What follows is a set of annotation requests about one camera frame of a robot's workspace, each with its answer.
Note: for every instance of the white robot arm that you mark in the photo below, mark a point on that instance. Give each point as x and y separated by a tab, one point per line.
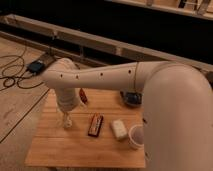
177	102

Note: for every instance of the white paper cup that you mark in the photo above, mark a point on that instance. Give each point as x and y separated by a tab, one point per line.
135	135

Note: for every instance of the long wooden rail frame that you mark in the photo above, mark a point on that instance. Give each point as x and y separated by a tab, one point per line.
99	43

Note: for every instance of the small red brown object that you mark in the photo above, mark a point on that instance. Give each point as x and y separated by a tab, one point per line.
83	96

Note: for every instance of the white rectangular block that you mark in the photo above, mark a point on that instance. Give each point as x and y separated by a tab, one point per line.
119	129

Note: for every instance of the dark round bowl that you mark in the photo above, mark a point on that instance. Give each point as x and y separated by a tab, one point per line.
131	99

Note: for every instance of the wooden table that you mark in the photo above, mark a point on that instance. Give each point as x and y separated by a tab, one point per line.
53	146

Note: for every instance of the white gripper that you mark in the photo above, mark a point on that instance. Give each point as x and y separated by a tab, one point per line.
67	99

